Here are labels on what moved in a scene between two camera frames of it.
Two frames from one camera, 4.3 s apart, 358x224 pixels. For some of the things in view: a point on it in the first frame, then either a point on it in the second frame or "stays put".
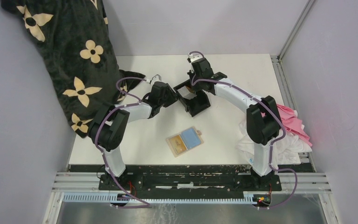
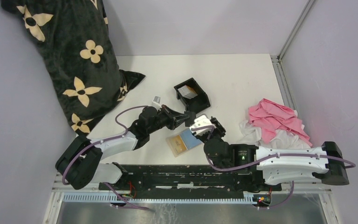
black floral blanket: (73, 38) stays put
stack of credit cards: (187, 92) stays put
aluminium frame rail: (277, 60) stays put
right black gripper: (197, 87) → (219, 129)
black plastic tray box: (196, 105) stays put
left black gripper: (173, 97) → (174, 118)
